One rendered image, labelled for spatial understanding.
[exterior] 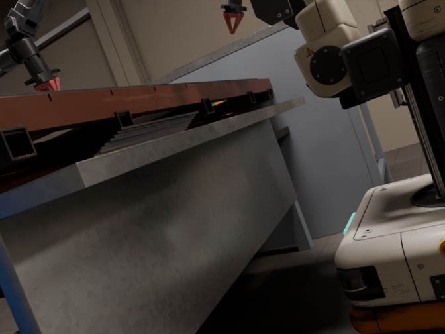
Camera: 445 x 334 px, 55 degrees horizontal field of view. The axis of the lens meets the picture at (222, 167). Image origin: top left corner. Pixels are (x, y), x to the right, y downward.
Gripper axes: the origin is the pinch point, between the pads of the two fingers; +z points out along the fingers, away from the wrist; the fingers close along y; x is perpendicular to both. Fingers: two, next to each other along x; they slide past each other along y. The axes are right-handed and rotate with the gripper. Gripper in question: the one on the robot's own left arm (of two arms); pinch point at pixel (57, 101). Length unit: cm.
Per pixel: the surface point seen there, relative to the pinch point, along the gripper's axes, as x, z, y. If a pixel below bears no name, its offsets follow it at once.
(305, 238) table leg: 34, 104, -62
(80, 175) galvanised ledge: 58, 9, 72
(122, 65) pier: -157, -6, -306
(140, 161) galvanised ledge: 58, 12, 61
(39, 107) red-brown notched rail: 38, 0, 50
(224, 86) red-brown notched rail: 39, 20, -34
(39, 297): 42, 22, 73
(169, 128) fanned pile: 51, 14, 36
